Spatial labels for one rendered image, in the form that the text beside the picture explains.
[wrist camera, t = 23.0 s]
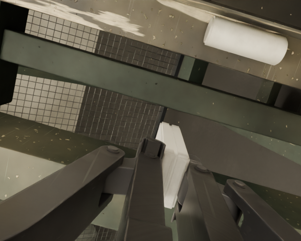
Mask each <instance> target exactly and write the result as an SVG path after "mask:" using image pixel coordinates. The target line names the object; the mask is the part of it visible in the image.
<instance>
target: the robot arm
mask: <svg viewBox="0 0 301 241"><path fill-rule="evenodd" d="M124 156H125V152H124V151H123V150H121V149H119V148H117V147H115V146H112V145H104V146H101V147H99V148H97V149H95V150H94V151H92V152H90V153H88V154H86V155H84V156H83V157H81V158H79V159H77V160H75V161H74V162H72V163H70V164H68V165H67V166H65V167H63V168H61V169H59V170H58V171H56V172H54V173H52V174H50V175H49V176H47V177H45V178H43V179H41V180H40V181H38V182H36V183H34V184H32V185H31V186H29V187H27V188H25V189H23V190H22V191H20V192H18V193H16V194H14V195H13V196H11V197H9V198H7V199H5V200H4V201H2V202H0V241H75V240H76V239H77V237H78V236H79V235H80V234H81V233H82V232H83V231H84V230H85V229H86V228H87V227H88V226H89V224H90V223H91V222H92V221H93V220H94V219H95V218H96V217H97V216H98V215H99V214H100V212H101V211H102V210H103V209H104V208H105V207H106V206H107V205H108V204H109V203H110V202H111V200H112V198H113V195H114V194H115V195H125V201H124V205H123V210H122V214H121V218H120V223H119V228H118V233H117V237H116V241H173V238H172V229H171V228H170V227H166V226H165V212H164V207H166V208H170V209H172V207H174V206H175V203H176V200H177V198H178V201H177V204H176V207H175V210H174V213H173V216H172V220H171V222H173V221H174V220H176V224H177V233H178V241H301V235H300V234H299V233H298V232H297V231H296V230H295V229H294V228H293V227H292V226H291V225H290V224H289V223H288V222H287V221H286V220H285V219H284V218H283V217H281V216H280V215H279V214H278V213H277V212H276V211H275V210H274V209H273V208H272V207H271V206H270V205H268V204H267V203H266V202H265V201H264V200H263V199H262V198H261V197H260V196H259V195H258V194H257V193H255V192H254V191H253V190H252V189H251V188H250V187H249V186H247V185H246V184H245V183H244V182H242V181H239V180H234V179H228V180H227V181H226V184H225V186H224V185H222V184H220V183H217V182H216V180H215V178H214V176H213V174H212V172H211V171H210V170H208V169H206V168H205V167H204V166H202V164H201V161H200V159H199V158H198V157H196V156H195V155H191V154H188V152H187V149H186V146H185V143H184V140H183V136H182V133H181V130H180V128H179V126H175V125H172V126H170V125H169V123H165V122H162V123H160V125H159V129H158V132H157V135H156V139H154V138H149V137H144V138H142V141H141V142H140V143H139V146H138V149H137V153H136V156H135V158H124ZM242 214H243V216H244V217H243V222H242V225H241V227H239V226H238V224H239V221H240V219H241V216H242Z"/></svg>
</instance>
